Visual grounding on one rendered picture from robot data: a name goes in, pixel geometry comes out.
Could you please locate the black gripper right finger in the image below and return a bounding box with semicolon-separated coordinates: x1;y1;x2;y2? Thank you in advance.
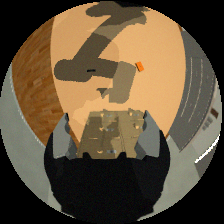
134;110;170;193

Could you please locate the small orange block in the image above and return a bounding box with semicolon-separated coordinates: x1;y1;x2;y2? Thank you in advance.
135;61;144;72

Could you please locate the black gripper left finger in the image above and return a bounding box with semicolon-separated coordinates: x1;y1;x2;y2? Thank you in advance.
44;113;78;193

